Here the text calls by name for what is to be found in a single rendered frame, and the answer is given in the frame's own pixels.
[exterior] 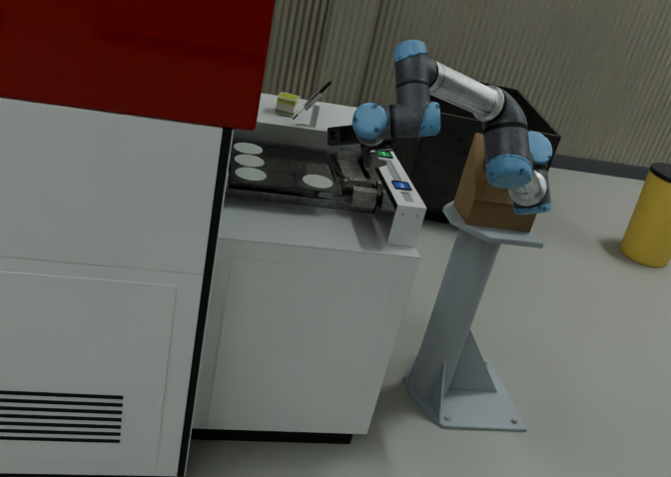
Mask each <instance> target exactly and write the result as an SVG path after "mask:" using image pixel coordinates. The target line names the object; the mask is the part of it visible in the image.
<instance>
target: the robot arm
mask: <svg viewBox="0 0 671 477"><path fill-rule="evenodd" d="M427 54H428V52H427V50H426V45H425V44H424V43H423V42H421V41H418V40H407V41H404V42H402V43H399V44H398V45H397V46H396V47H395V50H394V62H393V64H394V68H395V87H396V105H386V106H380V105H378V104H375V103H365V104H362V105H360V106H359V107H358V108H357V109H356V110H355V111H354V113H353V116H352V125H347V126H338V127H330V128H328V145H329V146H332V147H335V146H345V145H355V144H360V150H361V151H362V156H363V165H364V168H365V169H366V170H367V171H368V172H369V173H371V170H372V169H375V168H380V167H384V166H386V164H387V162H386V161H385V160H382V159H380V158H379V157H378V155H377V153H376V152H370V151H374V150H384V151H385V152H393V142H394V139H397V138H416V137H419V138H421V137H427V136H435V135H437V134H438V133H439V131H440V110H439V104H438V103H436V102H430V95H431V96H434V97H436V98H438V99H440V100H443V101H445V102H447V103H450V104H452V105H454V106H457V107H459V108H461V109H464V110H466V111H468V112H471V113H473V115H474V117H475V118H476V119H477V120H479V121H481V124H482V129H483V142H484V154H485V158H484V161H483V167H484V171H485V174H486V176H487V180H488V182H489V183H490V184H491V185H492V186H494V187H496V188H500V189H508V191H509V195H510V197H511V198H512V200H513V210H514V213H515V214H516V215H533V214H541V213H546V212H549V211H550V210H551V200H550V190H549V181H548V172H547V162H548V161H549V160H550V158H551V156H552V146H551V144H550V142H549V141H548V139H547V138H545V137H544V136H543V135H542V134H540V133H537V132H528V126H527V120H526V117H525V115H524V113H523V111H522V109H521V108H520V106H519V105H518V104H517V102H516V101H515V100H514V99H513V98H512V97H511V96H510V95H509V94H508V93H506V92H505V91H504V90H502V89H500V88H498V87H496V86H493V85H488V86H485V85H483V84H481V83H479V82H477V81H475V80H473V79H471V78H469V77H467V76H465V75H463V74H461V73H459V72H456V71H454V70H452V69H450V68H448V67H446V66H444V65H442V64H440V63H438V62H436V61H434V60H432V59H430V58H428V57H427ZM369 156H370V157H369ZM370 158H371V159H370Z"/></svg>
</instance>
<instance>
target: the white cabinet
mask: <svg viewBox="0 0 671 477"><path fill-rule="evenodd" d="M418 263H419V258H414V257H404V256H394V255H384V254H374V253H364V252H353V251H343V250H333V249H323V248H313V247H303V246H293V245H282V244H272V243H262V242H252V241H242V240H232V239H221V238H219V241H218V248H217V256H216V263H215V270H214V277H213V284H212V291H211V298H210V305H209V313H208V320H207V327H206V334H205V341H204V348H203V355H202V362H201V370H200V377H199V384H198V391H197V398H196V405H195V412H194V419H193V427H192V434H191V439H197V440H230V441H264V442H297V443H330V444H350V442H351V438H352V435H353V434H367V432H368V428H369V425H370V422H371V418H372V415H373V412H374V408H375V405H376V402H377V399H378V395H379V392H380V389H381V385H382V382H383V379H384V375H385V372H386V369H387V365H388V362H389V359H390V355H391V352H392V349H393V346H394V342H395V339H396V336H397V332H398V329H399V326H400V322H401V319H402V316H403V312H404V309H405V306H406V302H407V299H408V296H409V292H410V289H411V286H412V283H413V279H414V276H415V273H416V269H417V266H418Z"/></svg>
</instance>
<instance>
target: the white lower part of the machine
mask: <svg viewBox="0 0 671 477"><path fill-rule="evenodd" d="M213 277H214V275H213V274H212V275H208V274H200V273H188V272H177V271H165V270H153V269H142V268H130V267H118V266H107V265H95V264H84V263H72V262H60V261H50V260H38V259H26V258H15V257H3V256H0V477H175V476H177V477H184V476H186V469H187V462H188V455H189V448H190V441H191V434H192V427H193V419H194V412H195V405H196V398H197V391H198V384H199V377H200V370H201V362H202V355H203V348H204V341H205V334H206V327H207V320H208V313H209V305H210V298H211V291H212V284H213Z"/></svg>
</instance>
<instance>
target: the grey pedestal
mask: <svg viewBox="0 0 671 477"><path fill-rule="evenodd" d="M442 211H443V212H444V214H445V215H446V217H447V219H448V220H449V222H450V223H451V224H452V225H454V226H456V227H458V228H459V230H458V233H457V236H456V239H455V242H454V245H453V248H452V251H451V254H450V257H449V260H448V264H447V267H446V270H445V273H444V276H443V279H442V282H441V285H440V288H439V291H438V294H437V297H436V301H435V304H434V307H433V310H432V313H431V316H430V319H429V322H428V325H427V328H426V331H425V334H424V337H423V341H422V344H421V347H420V350H419V353H415V354H414V356H413V358H412V360H411V362H410V365H409V367H408V369H407V371H406V373H405V375H404V378H403V379H404V382H405V385H406V388H407V391H408V394H409V397H410V399H411V400H413V401H414V402H415V403H416V404H417V405H418V406H419V407H420V408H421V409H422V410H423V411H424V412H425V413H426V414H427V415H428V416H429V417H431V418H432V419H433V420H434V421H435V422H436V423H437V424H438V425H439V426H440V427H441V428H448V429H471V430H494V431H516V432H526V430H527V429H526V427H525V425H524V423H523V421H522V419H521V418H520V416H519V414H518V412H517V410H516V408H515V406H514V404H513V402H512V401H511V399H510V397H509V395H508V393H507V391H506V389H505V387H504V385H503V383H502V382H501V380H500V378H499V376H498V374H497V372H496V370H495V368H494V366H493V365H492V363H491V361H490V359H489V358H484V357H482V356H481V353H480V351H479V348H478V346H477V344H476V341H475V339H474V337H473V334H472V332H471V330H470V328H471V325H472V322H473V319H474V317H475V314H476V311H477V308H478V305H479V303H480V300H481V297H482V294H483V292H484V289H485V286H486V283H487V281H488V278H489V275H490V272H491V269H492V267H493V264H494V261H495V258H496V256H497V253H498V250H499V247H500V245H501V244H502V243H503V244H512V245H520V246H529V247H538V248H543V245H544V243H543V242H542V240H541V239H540V238H539V237H538V236H537V234H536V233H535V232H534V231H533V230H532V229H531V231H530V233H529V232H521V231H513V230H504V229H496V228H488V227H480V226H472V225H467V224H466V223H465V222H464V220H463V219H462V217H461V215H460V214H459V212H458V211H457V209H456V208H455V206H454V205H453V201H452V202H450V203H449V204H447V205H446V206H444V207H443V210H442Z"/></svg>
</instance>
